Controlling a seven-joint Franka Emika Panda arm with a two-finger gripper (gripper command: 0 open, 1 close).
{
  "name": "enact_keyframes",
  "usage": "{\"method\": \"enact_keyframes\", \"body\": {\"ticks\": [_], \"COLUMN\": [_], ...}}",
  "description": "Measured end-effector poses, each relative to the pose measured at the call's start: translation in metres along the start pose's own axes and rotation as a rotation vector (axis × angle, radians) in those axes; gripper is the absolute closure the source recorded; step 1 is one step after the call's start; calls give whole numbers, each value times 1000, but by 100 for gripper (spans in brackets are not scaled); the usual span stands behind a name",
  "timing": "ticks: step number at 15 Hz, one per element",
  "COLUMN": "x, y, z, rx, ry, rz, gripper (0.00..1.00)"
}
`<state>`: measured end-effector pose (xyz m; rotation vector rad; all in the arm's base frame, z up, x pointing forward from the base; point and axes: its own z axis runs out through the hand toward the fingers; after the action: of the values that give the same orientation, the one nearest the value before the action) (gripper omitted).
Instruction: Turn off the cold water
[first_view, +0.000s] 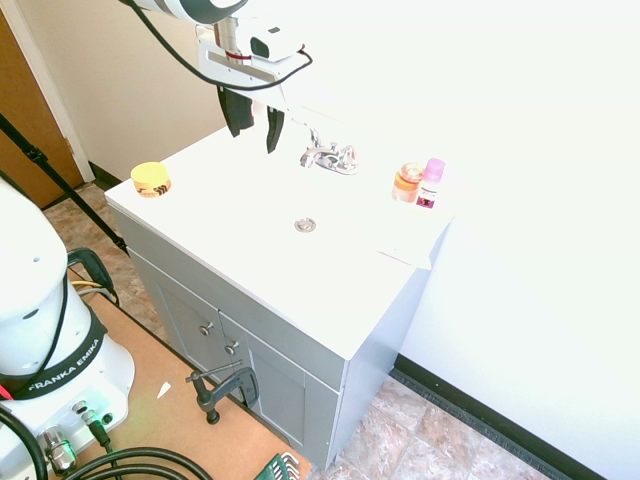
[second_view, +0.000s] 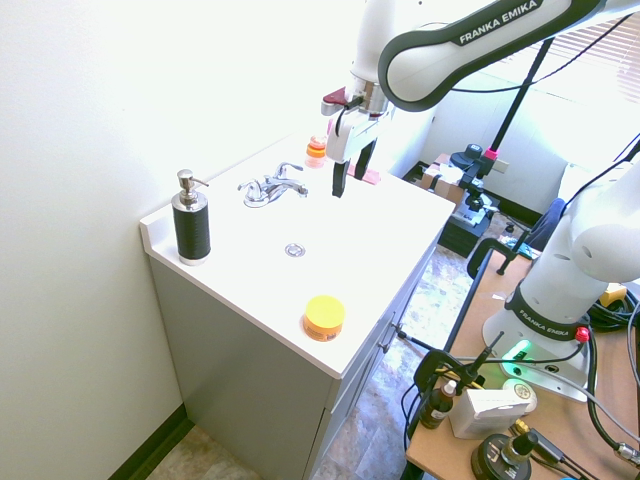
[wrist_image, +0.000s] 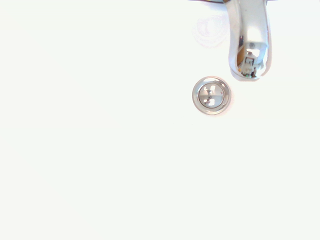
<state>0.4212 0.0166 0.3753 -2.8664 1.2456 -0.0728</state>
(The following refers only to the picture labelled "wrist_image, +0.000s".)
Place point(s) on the chrome sink drain stopper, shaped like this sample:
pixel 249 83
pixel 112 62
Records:
pixel 211 95

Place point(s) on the white ceramic sink basin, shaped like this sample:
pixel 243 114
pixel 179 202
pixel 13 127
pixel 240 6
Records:
pixel 100 137

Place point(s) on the chrome faucet spout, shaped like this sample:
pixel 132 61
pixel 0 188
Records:
pixel 252 32

